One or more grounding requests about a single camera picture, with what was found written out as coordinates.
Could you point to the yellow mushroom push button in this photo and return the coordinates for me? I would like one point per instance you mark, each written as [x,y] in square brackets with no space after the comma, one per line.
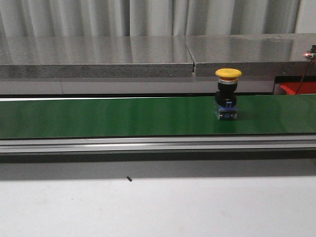
[225,106]

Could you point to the green conveyor belt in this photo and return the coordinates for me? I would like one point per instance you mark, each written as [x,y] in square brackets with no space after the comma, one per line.
[169,116]

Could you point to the red plastic tray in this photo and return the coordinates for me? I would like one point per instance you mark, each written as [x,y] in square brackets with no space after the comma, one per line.
[292,88]

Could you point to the grey granite counter slab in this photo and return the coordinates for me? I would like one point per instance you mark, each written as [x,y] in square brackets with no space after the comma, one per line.
[94,57]
[255,55]

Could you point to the small green circuit board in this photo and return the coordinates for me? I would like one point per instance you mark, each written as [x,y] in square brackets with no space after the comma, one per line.
[310,54]

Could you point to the white pleated curtain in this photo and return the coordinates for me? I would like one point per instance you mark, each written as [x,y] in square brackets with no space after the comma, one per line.
[40,18]

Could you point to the aluminium conveyor frame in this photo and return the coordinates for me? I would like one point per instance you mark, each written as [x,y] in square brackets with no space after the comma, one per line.
[217,147]

